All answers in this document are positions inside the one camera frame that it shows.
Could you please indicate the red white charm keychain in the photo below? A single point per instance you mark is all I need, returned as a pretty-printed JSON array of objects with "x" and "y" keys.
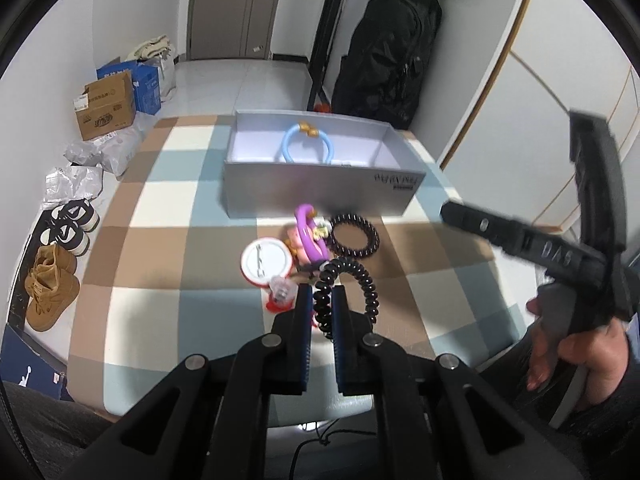
[{"x": 282, "y": 292}]

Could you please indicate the person's right hand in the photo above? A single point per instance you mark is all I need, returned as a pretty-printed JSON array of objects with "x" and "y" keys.
[{"x": 606, "y": 355}]

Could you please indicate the brown cardboard box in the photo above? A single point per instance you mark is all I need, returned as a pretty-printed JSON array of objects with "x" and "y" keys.
[{"x": 106, "y": 105}]

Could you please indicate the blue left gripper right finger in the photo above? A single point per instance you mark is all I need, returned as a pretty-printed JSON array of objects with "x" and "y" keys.
[{"x": 348, "y": 329}]

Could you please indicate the blue cardboard box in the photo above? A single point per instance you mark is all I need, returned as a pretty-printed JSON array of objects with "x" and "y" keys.
[{"x": 145, "y": 81}]

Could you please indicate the black hanging backpack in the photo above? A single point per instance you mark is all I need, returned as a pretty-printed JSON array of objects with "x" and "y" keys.
[{"x": 382, "y": 75}]

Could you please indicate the white plastic bags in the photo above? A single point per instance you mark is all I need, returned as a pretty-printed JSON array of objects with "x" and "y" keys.
[{"x": 87, "y": 162}]

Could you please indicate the white round pin badge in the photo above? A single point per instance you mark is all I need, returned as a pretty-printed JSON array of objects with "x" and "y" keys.
[{"x": 265, "y": 258}]

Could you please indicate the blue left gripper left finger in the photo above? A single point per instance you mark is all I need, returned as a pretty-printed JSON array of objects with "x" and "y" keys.
[{"x": 301, "y": 336}]

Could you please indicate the dark blue shoe box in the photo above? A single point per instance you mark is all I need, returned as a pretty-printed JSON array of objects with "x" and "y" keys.
[{"x": 25, "y": 363}]

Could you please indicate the grey open cardboard box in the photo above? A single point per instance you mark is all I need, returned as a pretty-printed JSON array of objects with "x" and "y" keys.
[{"x": 277, "y": 160}]

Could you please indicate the grey brown door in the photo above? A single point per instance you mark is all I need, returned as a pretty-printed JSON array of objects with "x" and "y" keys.
[{"x": 230, "y": 29}]

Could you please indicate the black coat rack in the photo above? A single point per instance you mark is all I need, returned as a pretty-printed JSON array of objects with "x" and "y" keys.
[{"x": 321, "y": 51}]

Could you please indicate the white bag with cloth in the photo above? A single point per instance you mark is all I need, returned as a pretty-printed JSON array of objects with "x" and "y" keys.
[{"x": 158, "y": 52}]

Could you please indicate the brown suede boots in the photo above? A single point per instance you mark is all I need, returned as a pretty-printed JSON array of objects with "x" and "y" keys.
[{"x": 51, "y": 285}]

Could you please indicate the black white sneakers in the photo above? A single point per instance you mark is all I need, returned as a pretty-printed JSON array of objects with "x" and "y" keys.
[{"x": 69, "y": 225}]

